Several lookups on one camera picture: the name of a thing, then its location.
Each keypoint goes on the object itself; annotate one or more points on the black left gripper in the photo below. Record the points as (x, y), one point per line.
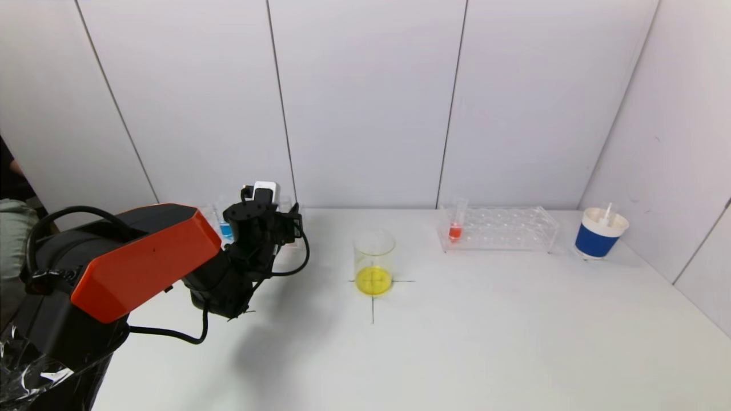
(284, 228)

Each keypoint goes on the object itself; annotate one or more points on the test tube with yellow pigment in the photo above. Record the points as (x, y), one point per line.
(605, 218)

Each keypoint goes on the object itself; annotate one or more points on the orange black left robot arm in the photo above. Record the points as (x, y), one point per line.
(143, 257)

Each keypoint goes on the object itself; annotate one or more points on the test tube with blue pigment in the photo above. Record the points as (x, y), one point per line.
(227, 229)

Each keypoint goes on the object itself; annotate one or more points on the clear acrylic test tube rack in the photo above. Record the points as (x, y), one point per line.
(212, 220)
(502, 234)

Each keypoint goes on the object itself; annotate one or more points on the clear glass beaker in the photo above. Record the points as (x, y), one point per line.
(373, 279)

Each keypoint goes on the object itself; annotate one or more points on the person in grey clothes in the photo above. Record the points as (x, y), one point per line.
(11, 245)

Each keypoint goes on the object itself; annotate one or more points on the blue white paper cup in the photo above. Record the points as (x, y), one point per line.
(595, 241)

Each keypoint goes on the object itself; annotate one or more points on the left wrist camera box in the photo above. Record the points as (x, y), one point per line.
(265, 191)

